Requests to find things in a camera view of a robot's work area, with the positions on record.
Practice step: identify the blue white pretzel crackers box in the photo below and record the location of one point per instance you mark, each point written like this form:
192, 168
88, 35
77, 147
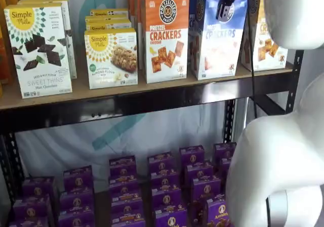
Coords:
222, 52

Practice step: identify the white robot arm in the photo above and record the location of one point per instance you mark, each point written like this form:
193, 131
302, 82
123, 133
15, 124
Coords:
278, 161

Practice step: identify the yellow white pretzel crackers box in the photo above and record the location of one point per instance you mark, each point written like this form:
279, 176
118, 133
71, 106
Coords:
268, 57

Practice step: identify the orange cheddar pretzel crackers box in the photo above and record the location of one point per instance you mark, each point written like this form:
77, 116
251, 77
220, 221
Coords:
130, 2
137, 14
165, 42

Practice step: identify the Simple Mills almond bars box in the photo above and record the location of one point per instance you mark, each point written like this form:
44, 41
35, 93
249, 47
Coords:
111, 60
108, 24
108, 11
106, 17

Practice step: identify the black metal shelf rack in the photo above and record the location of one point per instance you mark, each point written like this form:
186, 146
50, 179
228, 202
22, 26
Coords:
152, 103

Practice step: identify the purple Annie's snack box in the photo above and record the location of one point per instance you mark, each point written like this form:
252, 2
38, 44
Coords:
205, 189
76, 201
124, 182
122, 166
129, 222
170, 220
125, 194
225, 165
27, 223
162, 162
198, 172
30, 208
165, 199
38, 186
77, 179
126, 208
164, 180
192, 156
225, 150
216, 214
76, 222

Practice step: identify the Simple Mills sweet thins box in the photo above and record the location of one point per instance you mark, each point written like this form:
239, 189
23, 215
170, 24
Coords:
40, 55
71, 50

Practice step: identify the wooden shelf board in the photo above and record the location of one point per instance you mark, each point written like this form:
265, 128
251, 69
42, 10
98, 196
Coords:
81, 91

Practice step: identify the white backdrop sheet teal logo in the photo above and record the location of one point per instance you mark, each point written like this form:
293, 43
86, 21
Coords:
63, 146

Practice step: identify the purple Annie's snack boxes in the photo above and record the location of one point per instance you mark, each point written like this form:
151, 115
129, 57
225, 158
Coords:
102, 209

